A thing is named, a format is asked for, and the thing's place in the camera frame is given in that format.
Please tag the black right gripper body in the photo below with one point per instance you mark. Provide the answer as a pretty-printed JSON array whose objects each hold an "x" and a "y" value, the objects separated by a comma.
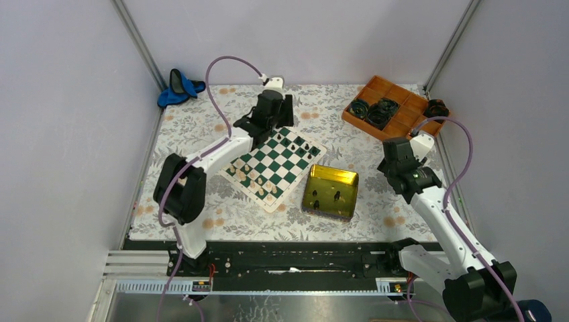
[{"x": 383, "y": 167}]

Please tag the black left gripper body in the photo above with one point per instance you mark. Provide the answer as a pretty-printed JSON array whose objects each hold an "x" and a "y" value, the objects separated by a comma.
[{"x": 283, "y": 117}]

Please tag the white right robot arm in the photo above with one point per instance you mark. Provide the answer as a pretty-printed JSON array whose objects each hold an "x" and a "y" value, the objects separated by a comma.
[{"x": 472, "y": 283}]

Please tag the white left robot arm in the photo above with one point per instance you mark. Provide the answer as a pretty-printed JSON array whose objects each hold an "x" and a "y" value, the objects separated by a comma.
[{"x": 181, "y": 187}]

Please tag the green white chess board mat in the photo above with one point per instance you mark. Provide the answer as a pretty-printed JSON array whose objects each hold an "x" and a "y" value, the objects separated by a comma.
[{"x": 271, "y": 172}]

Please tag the orange compartment organizer box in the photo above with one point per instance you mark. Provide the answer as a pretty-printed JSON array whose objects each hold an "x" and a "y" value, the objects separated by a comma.
[{"x": 408, "y": 116}]

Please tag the black tape roll middle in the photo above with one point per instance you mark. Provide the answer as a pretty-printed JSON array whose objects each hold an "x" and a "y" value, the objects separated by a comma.
[{"x": 381, "y": 112}]

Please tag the black tape roll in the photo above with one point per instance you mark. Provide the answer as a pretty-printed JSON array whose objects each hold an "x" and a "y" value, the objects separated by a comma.
[
  {"x": 381, "y": 112},
  {"x": 436, "y": 107},
  {"x": 358, "y": 108}
]

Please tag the black tape roll right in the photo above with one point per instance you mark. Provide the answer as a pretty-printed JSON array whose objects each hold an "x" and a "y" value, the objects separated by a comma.
[{"x": 436, "y": 107}]

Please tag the yellow metal tray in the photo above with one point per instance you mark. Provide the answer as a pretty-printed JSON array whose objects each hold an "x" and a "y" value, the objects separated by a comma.
[{"x": 331, "y": 193}]

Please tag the floral patterned tablecloth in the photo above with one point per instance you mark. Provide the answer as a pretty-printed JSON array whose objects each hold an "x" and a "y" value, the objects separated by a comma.
[{"x": 230, "y": 214}]

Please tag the black tape roll left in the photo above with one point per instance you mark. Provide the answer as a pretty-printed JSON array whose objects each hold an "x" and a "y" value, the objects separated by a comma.
[{"x": 358, "y": 108}]

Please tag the blue black cloth glove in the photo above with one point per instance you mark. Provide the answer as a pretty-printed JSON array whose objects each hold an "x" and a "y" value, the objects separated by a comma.
[{"x": 180, "y": 90}]

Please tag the dark cylinder bottom right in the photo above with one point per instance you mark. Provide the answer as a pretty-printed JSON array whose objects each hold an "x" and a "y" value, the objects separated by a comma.
[{"x": 533, "y": 310}]

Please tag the aluminium frame post left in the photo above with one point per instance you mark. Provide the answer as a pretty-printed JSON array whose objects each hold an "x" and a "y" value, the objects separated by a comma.
[{"x": 137, "y": 38}]

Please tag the aluminium frame post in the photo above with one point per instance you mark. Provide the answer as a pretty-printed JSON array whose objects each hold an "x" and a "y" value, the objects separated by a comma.
[
  {"x": 449, "y": 49},
  {"x": 137, "y": 38}
]

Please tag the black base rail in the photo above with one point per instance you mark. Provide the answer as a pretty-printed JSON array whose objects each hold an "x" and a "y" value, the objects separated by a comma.
[{"x": 284, "y": 266}]

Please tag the aluminium frame post right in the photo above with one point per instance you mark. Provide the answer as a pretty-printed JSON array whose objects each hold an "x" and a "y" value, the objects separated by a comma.
[{"x": 449, "y": 49}]

